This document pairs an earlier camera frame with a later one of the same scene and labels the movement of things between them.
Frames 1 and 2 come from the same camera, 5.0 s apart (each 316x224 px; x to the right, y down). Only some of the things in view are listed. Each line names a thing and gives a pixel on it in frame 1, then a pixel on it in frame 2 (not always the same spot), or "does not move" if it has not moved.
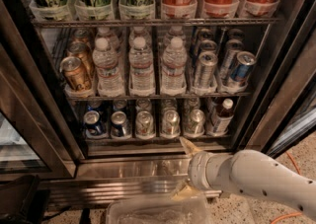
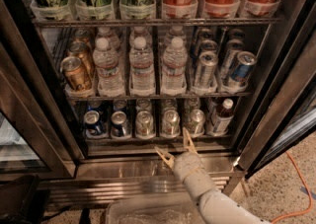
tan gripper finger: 186,193 -> 190,145
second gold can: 81,50 does not move
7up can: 171,121 does not move
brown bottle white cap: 224,117 does not move
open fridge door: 286,113 does not move
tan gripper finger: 189,146 -> 169,159
